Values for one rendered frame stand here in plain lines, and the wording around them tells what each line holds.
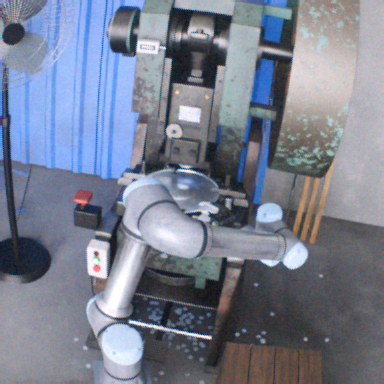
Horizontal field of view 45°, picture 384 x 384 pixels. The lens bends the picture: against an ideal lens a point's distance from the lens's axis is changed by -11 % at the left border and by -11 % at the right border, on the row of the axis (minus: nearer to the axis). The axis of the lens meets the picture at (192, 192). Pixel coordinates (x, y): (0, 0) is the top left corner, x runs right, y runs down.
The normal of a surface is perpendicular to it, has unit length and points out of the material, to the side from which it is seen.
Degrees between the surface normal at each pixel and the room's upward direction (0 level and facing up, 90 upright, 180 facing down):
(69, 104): 90
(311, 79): 85
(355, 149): 90
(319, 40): 68
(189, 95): 90
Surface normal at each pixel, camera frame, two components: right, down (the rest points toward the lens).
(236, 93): -0.16, 0.50
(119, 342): 0.16, -0.77
